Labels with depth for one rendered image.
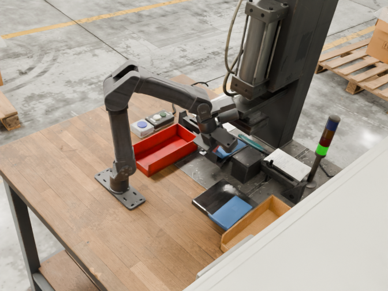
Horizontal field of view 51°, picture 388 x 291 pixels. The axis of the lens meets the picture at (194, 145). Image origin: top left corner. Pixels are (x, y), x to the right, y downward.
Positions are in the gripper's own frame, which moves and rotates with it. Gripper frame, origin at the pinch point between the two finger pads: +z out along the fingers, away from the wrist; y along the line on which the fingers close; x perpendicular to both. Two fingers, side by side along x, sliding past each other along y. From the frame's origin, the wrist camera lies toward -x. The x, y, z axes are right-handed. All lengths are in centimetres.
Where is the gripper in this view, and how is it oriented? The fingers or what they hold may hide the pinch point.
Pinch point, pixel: (213, 149)
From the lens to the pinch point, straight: 139.3
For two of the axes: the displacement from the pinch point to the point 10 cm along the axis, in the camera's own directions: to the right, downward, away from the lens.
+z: 1.8, 5.3, 8.3
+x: -7.1, -5.1, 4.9
